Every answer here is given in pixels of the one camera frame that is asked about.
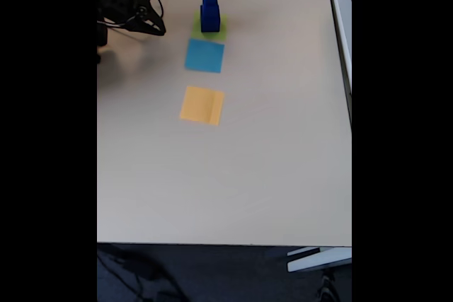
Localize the large blue cube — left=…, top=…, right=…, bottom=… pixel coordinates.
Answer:
left=200, top=5, right=221, bottom=33

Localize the medium blue cube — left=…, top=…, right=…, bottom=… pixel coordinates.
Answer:
left=202, top=0, right=219, bottom=21

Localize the green paper square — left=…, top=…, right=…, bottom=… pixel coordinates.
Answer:
left=190, top=11, right=229, bottom=42

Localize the light blue paper square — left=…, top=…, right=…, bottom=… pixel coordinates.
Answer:
left=183, top=37, right=226, bottom=74

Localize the orange paper square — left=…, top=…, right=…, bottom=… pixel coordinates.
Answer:
left=178, top=85, right=227, bottom=127

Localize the black stand leg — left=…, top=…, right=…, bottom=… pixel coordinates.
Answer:
left=316, top=268, right=340, bottom=302

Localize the black floor cable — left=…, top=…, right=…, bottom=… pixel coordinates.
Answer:
left=97, top=247, right=185, bottom=302

